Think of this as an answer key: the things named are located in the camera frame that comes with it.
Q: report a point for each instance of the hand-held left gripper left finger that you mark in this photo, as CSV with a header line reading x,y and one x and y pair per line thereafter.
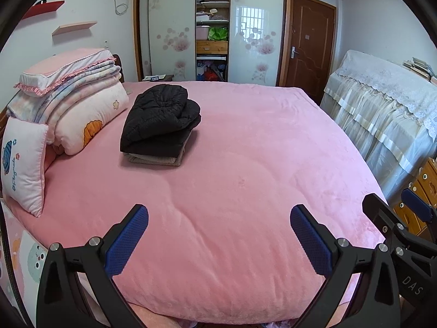
x,y
128,239

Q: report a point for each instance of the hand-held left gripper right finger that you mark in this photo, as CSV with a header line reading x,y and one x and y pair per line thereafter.
x,y
312,242

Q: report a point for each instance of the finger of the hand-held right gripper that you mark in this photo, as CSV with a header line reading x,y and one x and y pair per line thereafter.
x,y
379,211
418,205

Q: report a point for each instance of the black puffer jacket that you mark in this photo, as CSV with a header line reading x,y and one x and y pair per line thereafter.
x,y
160,116

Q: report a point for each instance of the wooden chest of drawers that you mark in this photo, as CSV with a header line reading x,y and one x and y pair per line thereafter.
x,y
430,181

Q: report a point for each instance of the folded beige garment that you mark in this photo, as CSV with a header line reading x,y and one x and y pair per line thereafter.
x,y
160,161

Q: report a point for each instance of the lilac cloth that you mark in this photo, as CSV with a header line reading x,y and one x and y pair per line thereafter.
x,y
273,325

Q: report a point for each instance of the pink bed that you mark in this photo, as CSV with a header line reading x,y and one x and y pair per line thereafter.
x,y
256,160

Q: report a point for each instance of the cartoon print bed sheet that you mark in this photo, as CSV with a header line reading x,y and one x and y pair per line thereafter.
x,y
27,256

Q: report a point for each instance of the white lace furniture cover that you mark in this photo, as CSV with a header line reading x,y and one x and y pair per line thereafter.
x,y
375,109

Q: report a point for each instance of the folded cartoon print quilt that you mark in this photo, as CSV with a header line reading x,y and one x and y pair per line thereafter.
x,y
95,116

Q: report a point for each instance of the white printed cushion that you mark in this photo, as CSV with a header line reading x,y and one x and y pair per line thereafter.
x,y
24,164

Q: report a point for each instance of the stack of books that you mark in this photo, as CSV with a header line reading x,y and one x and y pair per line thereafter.
x,y
418,68

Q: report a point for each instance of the striped folded blanket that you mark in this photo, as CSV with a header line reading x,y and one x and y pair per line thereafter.
x,y
94,81

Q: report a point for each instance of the bedside table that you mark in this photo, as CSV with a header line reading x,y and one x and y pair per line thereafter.
x,y
157,78

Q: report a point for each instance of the brown wooden headboard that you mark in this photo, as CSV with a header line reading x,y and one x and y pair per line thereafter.
x,y
119,65

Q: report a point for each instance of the brown wooden door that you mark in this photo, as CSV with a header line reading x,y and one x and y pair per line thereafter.
x,y
307,41

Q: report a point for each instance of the pink ruffled pillow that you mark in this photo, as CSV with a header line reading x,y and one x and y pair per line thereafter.
x,y
61,65

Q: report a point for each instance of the wooden wardrobe drawer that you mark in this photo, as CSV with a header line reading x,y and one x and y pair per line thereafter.
x,y
211,47

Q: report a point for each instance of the floral sliding door wardrobe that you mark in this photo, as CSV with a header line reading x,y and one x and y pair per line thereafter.
x,y
170,24

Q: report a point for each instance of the pink storage box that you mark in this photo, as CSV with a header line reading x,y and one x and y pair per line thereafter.
x,y
202,32

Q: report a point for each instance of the green bag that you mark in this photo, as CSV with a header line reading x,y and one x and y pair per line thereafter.
x,y
217,33

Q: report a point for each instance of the pink wall shelf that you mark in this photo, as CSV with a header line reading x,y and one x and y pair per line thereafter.
x,y
75,27

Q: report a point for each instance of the red wall shelf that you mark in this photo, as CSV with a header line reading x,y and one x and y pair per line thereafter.
x,y
44,8

